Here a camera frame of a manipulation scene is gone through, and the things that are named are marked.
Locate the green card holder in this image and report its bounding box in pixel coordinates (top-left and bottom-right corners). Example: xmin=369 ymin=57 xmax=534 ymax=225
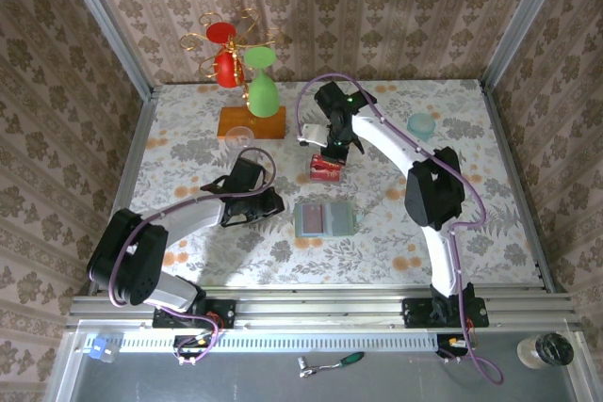
xmin=294 ymin=201 xmax=365 ymax=239

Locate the clear glass cup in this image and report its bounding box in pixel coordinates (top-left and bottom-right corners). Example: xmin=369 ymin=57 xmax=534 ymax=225
xmin=224 ymin=125 xmax=256 ymax=152

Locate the teal plastic cup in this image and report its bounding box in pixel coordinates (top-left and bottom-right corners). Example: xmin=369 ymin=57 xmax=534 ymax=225
xmin=407 ymin=112 xmax=437 ymax=142

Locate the green wine glass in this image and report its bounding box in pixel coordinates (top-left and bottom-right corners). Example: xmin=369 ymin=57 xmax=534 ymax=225
xmin=242 ymin=46 xmax=281 ymax=119

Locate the floral table cover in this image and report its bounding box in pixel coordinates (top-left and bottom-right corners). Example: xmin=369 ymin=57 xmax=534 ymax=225
xmin=108 ymin=79 xmax=543 ymax=288

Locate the red wine glass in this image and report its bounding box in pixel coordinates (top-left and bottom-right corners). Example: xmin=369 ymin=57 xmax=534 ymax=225
xmin=205 ymin=21 xmax=245 ymax=89

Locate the grey metal shelf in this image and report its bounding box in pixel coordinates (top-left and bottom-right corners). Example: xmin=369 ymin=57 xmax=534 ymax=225
xmin=46 ymin=321 xmax=603 ymax=402

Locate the blue plastic connector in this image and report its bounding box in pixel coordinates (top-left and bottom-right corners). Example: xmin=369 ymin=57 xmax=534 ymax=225
xmin=90 ymin=336 xmax=117 ymax=364

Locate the jar with black lid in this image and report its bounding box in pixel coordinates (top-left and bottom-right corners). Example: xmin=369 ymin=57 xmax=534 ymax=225
xmin=516 ymin=331 xmax=576 ymax=370

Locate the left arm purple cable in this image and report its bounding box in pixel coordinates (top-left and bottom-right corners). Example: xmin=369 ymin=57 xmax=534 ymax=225
xmin=107 ymin=147 xmax=279 ymax=368

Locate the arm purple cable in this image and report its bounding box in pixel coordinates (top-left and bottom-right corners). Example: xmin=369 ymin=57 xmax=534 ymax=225
xmin=107 ymin=147 xmax=279 ymax=368
xmin=294 ymin=72 xmax=505 ymax=387

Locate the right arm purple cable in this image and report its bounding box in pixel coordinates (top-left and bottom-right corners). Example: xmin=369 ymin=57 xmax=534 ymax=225
xmin=294 ymin=72 xmax=505 ymax=387

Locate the gold wire glass rack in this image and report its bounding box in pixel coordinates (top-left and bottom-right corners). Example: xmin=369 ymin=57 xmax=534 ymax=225
xmin=180 ymin=7 xmax=287 ymax=141

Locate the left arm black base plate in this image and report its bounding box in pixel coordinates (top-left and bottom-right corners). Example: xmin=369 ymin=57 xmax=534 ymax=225
xmin=151 ymin=298 xmax=236 ymax=330

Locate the aluminium long double rail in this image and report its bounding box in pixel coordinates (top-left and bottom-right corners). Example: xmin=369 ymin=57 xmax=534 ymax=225
xmin=65 ymin=282 xmax=583 ymax=331

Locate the aluminium side rail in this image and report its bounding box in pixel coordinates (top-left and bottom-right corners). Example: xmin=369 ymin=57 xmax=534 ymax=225
xmin=89 ymin=86 xmax=161 ymax=293
xmin=477 ymin=79 xmax=558 ymax=293

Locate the white slotted cable duct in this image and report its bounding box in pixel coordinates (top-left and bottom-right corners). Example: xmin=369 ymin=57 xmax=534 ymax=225
xmin=84 ymin=330 xmax=442 ymax=354

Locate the black cable clamp bracket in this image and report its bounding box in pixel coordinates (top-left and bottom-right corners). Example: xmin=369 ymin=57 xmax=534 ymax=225
xmin=171 ymin=333 xmax=221 ymax=368
xmin=435 ymin=333 xmax=473 ymax=366

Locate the green handled ratchet tool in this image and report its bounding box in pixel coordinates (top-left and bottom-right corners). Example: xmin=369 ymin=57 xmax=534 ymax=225
xmin=296 ymin=350 xmax=367 ymax=378

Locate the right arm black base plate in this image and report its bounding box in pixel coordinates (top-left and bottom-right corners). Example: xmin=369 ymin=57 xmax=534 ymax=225
xmin=402 ymin=297 xmax=490 ymax=330

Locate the aluminium frame post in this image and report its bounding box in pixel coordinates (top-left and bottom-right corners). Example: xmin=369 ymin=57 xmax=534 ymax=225
xmin=480 ymin=0 xmax=574 ymax=90
xmin=52 ymin=0 xmax=157 ymax=101

